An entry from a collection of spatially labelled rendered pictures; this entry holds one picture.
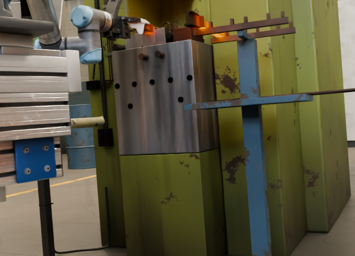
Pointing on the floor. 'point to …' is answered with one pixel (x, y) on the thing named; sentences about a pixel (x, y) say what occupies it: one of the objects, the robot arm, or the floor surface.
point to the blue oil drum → (81, 141)
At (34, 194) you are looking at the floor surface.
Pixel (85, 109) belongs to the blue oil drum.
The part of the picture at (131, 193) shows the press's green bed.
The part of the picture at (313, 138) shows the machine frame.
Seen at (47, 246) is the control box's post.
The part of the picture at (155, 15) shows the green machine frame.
